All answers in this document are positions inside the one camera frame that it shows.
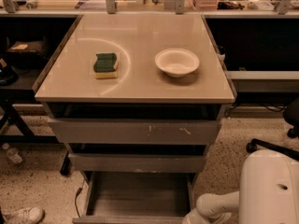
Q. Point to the black office chair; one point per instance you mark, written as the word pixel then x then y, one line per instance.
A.
pixel 291 116

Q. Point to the grey middle drawer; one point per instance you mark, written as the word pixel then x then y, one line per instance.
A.
pixel 137 163

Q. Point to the green and yellow sponge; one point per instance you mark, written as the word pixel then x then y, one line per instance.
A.
pixel 106 65

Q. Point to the grey drawer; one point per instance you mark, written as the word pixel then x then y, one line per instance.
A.
pixel 137 163
pixel 136 131
pixel 137 198

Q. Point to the grey drawer cabinet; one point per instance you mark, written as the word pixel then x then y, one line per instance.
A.
pixel 69 89

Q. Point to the black bag with label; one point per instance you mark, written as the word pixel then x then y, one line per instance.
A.
pixel 28 54

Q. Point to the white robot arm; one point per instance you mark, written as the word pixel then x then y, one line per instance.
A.
pixel 268 194

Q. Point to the white sneaker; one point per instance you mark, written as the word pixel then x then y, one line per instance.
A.
pixel 29 215

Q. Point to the white paper bowl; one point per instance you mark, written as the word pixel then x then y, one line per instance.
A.
pixel 177 62

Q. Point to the grey top drawer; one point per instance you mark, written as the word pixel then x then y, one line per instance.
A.
pixel 136 131

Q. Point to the clear plastic bottle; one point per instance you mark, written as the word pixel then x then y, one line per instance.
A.
pixel 12 153

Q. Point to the grey bottom drawer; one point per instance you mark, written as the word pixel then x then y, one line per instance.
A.
pixel 137 198

